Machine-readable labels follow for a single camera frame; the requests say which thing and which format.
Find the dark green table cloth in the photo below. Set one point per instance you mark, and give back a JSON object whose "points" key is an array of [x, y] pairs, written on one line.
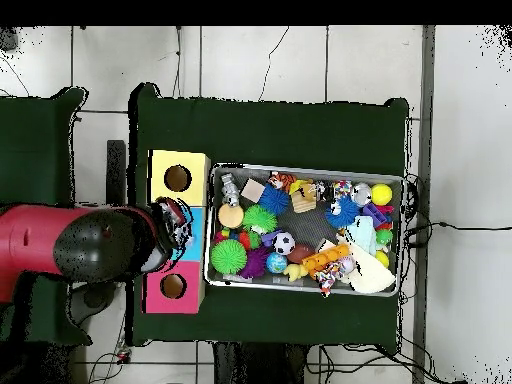
{"points": [[32, 152], [280, 128]]}

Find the yellow smiley face ball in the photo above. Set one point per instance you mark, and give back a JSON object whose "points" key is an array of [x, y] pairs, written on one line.
{"points": [[382, 259]]}

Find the light teal knitted cloth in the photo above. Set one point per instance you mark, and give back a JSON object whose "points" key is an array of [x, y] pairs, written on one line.
{"points": [[365, 236]]}

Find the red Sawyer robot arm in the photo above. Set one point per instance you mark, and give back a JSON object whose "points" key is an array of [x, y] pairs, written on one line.
{"points": [[80, 240]]}

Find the cream knitted cloth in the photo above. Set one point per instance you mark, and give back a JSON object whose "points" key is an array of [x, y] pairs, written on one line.
{"points": [[370, 274]]}

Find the toy hamburger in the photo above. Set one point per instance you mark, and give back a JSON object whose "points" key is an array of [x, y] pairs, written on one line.
{"points": [[231, 215]]}

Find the shallow clear mesh bin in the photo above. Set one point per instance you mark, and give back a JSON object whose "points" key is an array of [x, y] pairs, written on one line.
{"points": [[398, 276]]}

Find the purple spiky ball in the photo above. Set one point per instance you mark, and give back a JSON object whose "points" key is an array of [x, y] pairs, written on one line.
{"points": [[256, 262]]}

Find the black and white soccer ball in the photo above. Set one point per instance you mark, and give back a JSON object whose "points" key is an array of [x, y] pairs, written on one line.
{"points": [[283, 243]]}

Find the silver toy robot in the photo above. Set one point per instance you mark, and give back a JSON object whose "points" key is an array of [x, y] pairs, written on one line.
{"points": [[230, 190]]}

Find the small wooden block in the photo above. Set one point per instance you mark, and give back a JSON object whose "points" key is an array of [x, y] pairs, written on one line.
{"points": [[303, 200], [253, 190]]}

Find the blue spiky ball with eyes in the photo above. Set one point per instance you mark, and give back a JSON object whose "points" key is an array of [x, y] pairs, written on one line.
{"points": [[344, 213]]}

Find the wooden box with three holes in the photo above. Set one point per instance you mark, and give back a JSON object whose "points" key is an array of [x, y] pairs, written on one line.
{"points": [[160, 172]]}

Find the orange toy building block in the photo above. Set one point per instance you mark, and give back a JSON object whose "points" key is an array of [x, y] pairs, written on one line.
{"points": [[326, 258]]}

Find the globe print ball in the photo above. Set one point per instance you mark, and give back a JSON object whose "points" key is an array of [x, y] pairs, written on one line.
{"points": [[277, 262]]}

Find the plain yellow ball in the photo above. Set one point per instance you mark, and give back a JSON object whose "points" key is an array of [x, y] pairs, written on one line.
{"points": [[382, 194]]}

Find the green furry ball with eyes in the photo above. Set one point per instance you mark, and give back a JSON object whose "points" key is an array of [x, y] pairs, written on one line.
{"points": [[229, 256]]}

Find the green spiky ball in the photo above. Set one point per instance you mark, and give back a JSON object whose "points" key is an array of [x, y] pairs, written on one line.
{"points": [[260, 218]]}

